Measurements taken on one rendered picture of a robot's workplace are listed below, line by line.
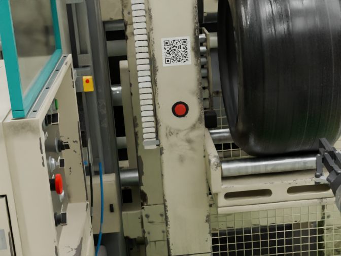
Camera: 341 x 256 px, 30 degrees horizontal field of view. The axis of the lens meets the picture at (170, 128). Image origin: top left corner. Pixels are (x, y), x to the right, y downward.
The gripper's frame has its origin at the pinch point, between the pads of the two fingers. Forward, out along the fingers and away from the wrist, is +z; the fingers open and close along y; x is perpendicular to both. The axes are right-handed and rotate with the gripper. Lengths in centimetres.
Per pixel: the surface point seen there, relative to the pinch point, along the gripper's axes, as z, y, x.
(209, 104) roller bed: 66, 20, 15
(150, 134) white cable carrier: 26.9, 40.9, 4.9
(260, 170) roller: 17.0, 12.4, 13.7
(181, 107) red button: 26.4, 31.9, -2.5
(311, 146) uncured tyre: 15.7, -0.9, 7.1
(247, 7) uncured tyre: 19.3, 14.9, -30.6
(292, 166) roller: 16.9, 3.8, 13.2
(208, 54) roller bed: 67, 20, -4
